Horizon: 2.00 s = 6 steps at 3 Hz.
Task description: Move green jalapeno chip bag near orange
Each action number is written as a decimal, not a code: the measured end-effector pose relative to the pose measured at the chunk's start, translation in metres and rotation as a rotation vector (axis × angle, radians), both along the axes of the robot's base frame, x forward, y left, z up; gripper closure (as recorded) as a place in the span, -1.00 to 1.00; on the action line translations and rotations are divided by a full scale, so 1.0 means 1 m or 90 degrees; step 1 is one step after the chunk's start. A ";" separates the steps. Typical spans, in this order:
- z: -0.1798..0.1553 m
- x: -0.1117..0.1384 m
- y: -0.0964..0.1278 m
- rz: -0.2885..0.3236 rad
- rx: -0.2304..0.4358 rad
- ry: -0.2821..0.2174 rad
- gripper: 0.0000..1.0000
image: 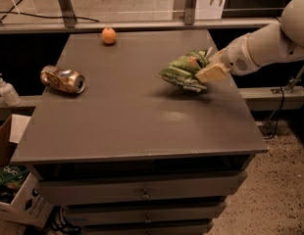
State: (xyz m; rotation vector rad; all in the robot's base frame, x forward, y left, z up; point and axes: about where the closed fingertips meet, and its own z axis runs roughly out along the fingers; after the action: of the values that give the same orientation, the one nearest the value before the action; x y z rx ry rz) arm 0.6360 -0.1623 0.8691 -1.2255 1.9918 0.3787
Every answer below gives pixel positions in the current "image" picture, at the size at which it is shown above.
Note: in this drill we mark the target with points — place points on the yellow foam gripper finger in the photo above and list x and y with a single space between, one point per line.
213 72
214 53

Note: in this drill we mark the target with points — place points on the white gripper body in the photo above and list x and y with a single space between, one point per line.
234 58

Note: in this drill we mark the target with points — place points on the green jalapeno chip bag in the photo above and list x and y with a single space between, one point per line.
181 72

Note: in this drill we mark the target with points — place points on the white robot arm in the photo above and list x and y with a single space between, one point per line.
279 42

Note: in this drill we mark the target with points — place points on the orange fruit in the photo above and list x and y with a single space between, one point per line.
109 36

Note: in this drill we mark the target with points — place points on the grey drawer cabinet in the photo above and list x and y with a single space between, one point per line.
132 154

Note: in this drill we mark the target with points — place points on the crushed gold soda can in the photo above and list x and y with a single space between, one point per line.
64 80

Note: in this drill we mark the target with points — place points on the white pump bottle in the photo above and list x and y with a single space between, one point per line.
9 93

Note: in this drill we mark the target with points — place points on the green package in box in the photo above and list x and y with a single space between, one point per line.
13 176

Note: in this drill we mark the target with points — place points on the open cardboard box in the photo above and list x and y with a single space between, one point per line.
19 201

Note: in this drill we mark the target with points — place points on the grey metal rail frame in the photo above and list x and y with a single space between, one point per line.
26 16

